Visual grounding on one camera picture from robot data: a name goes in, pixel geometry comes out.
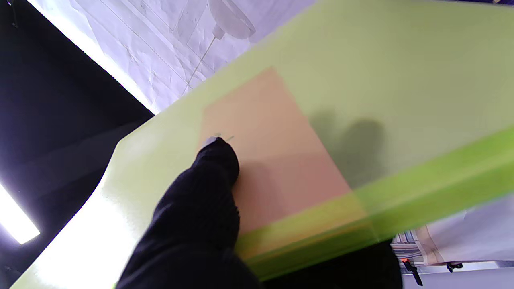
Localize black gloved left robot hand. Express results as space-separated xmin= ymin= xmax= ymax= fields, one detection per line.
xmin=114 ymin=136 xmax=404 ymax=289

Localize pink paper receipt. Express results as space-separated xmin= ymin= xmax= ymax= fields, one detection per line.
xmin=198 ymin=66 xmax=371 ymax=257

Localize yellow folder slide bar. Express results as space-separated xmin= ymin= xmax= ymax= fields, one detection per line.
xmin=236 ymin=126 xmax=514 ymax=281

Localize yellow-green translucent file folder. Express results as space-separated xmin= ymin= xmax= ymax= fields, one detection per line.
xmin=10 ymin=0 xmax=514 ymax=289

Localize white tube lamp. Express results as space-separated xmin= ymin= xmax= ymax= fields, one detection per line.
xmin=0 ymin=183 xmax=41 ymax=245

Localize black orange spring clamp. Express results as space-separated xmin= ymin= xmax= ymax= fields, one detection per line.
xmin=401 ymin=258 xmax=423 ymax=286

